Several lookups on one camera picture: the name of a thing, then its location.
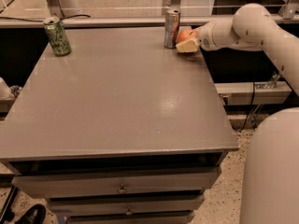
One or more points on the top grey drawer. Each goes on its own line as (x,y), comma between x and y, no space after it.
(114,183)

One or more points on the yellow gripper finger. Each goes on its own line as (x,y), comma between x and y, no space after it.
(187,45)

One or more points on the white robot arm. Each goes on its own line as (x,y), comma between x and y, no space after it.
(270,186)

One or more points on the white object at left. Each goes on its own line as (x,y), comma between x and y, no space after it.
(5,91)

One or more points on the red apple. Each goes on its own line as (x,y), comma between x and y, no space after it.
(186,35)

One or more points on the grey drawer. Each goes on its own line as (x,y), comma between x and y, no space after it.
(183,217)
(114,183)
(124,205)

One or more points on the grey drawer cabinet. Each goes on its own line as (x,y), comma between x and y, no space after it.
(119,102)

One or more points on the black shoe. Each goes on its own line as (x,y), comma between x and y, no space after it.
(35,215)

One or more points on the silver redbull can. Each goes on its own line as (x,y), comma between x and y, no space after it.
(172,19)

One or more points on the green soda can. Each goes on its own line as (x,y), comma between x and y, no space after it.
(56,34)

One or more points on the bottom grey drawer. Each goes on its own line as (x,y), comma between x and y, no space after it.
(183,217)

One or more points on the middle grey drawer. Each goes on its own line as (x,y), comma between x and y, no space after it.
(124,205)

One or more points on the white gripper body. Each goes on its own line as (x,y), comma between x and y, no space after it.
(205,36)

